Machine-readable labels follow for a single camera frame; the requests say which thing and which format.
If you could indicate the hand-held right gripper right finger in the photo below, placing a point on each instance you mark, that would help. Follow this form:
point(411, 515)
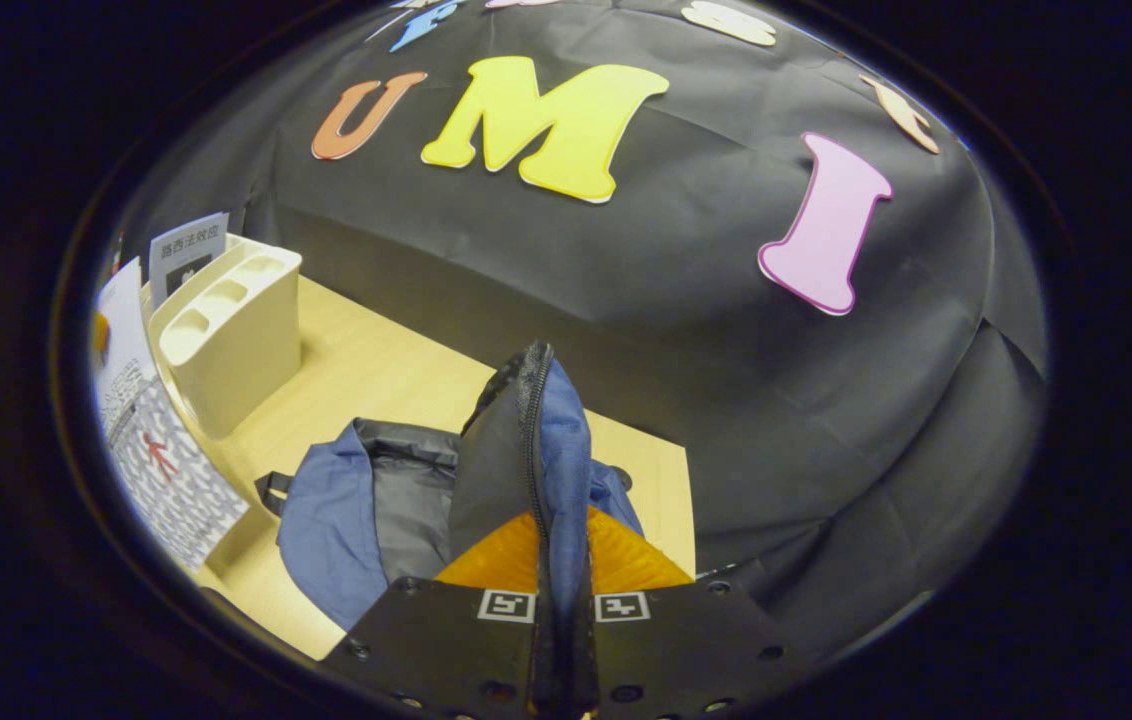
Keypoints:
point(686, 650)

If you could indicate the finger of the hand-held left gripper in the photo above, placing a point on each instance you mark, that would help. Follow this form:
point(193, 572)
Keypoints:
point(102, 338)

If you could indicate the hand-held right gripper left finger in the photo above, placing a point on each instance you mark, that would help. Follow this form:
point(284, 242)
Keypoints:
point(426, 640)

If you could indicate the white book dark picture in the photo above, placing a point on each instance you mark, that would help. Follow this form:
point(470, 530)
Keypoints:
point(188, 250)

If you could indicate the cream plastic bookshelf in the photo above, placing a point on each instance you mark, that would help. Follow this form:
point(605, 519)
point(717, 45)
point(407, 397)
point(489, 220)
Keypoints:
point(236, 350)

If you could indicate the grey patterned book red figure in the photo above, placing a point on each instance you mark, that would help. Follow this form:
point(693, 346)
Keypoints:
point(171, 470)

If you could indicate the blue schoolbag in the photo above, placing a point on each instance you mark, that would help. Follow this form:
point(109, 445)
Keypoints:
point(326, 520)

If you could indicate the black backdrop cloth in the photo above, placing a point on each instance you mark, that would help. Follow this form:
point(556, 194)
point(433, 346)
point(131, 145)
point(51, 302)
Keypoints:
point(676, 300)

